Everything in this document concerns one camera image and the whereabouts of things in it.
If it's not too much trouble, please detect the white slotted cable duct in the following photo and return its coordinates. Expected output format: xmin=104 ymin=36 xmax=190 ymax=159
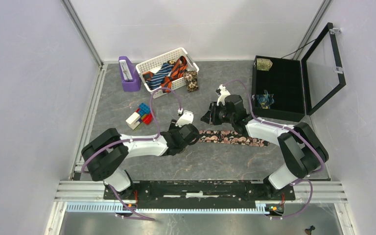
xmin=66 ymin=202 xmax=269 ymax=215

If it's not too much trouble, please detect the black pink floral tie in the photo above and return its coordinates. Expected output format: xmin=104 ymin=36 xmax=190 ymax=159
xmin=198 ymin=130 xmax=270 ymax=147

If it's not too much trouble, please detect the purple cable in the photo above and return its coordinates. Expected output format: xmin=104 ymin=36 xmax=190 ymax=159
xmin=81 ymin=87 xmax=184 ymax=222
xmin=222 ymin=79 xmax=326 ymax=219

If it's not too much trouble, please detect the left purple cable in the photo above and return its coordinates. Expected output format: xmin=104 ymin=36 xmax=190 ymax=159
xmin=81 ymin=87 xmax=184 ymax=222

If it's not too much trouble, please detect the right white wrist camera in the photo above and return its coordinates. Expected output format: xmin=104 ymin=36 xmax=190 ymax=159
xmin=216 ymin=84 xmax=231 ymax=106

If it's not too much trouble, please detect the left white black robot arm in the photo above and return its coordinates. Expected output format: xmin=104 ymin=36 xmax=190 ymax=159
xmin=81 ymin=123 xmax=200 ymax=200

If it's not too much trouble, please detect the orange navy striped tie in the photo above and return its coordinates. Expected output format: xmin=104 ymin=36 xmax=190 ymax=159
xmin=160 ymin=56 xmax=188 ymax=89

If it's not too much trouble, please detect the gold rolled tie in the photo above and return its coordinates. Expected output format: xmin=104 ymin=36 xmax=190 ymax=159
xmin=256 ymin=58 xmax=273 ymax=71

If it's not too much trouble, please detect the colourful toy block stack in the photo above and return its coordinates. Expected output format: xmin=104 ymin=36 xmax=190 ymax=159
xmin=126 ymin=103 xmax=153 ymax=130

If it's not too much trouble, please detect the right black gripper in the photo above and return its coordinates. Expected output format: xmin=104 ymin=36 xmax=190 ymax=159
xmin=201 ymin=101 xmax=235 ymax=126

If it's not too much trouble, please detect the small black floor object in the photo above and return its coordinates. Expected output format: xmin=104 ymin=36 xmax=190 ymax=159
xmin=305 ymin=226 xmax=316 ymax=235

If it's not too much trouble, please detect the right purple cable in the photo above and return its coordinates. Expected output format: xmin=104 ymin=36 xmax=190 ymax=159
xmin=222 ymin=79 xmax=326 ymax=219

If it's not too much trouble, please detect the purple metronome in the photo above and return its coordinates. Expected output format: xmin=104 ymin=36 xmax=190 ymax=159
xmin=118 ymin=56 xmax=141 ymax=92

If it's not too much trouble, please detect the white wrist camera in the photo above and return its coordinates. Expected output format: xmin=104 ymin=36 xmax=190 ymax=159
xmin=175 ymin=110 xmax=194 ymax=127
xmin=216 ymin=84 xmax=231 ymax=106

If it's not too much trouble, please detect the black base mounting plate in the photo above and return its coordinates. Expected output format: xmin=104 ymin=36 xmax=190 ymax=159
xmin=119 ymin=180 xmax=296 ymax=209

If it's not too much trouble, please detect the black tie display box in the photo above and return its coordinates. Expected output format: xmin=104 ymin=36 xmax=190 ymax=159
xmin=252 ymin=23 xmax=346 ymax=122

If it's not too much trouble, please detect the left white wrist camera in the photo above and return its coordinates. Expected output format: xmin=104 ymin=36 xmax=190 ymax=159
xmin=175 ymin=110 xmax=194 ymax=127

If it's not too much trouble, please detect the navy white striped tie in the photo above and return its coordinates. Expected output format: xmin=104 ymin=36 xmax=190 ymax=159
xmin=143 ymin=63 xmax=174 ymax=90

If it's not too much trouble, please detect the brown floral tie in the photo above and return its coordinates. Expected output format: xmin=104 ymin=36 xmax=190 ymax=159
xmin=183 ymin=71 xmax=199 ymax=92

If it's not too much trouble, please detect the blue patterned rolled tie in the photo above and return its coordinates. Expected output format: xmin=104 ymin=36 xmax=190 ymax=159
xmin=257 ymin=90 xmax=275 ymax=109

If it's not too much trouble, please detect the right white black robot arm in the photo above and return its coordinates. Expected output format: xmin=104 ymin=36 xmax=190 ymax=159
xmin=201 ymin=94 xmax=329 ymax=200

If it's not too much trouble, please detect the white plastic basket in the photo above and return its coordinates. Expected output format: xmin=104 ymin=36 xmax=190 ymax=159
xmin=136 ymin=47 xmax=199 ymax=94

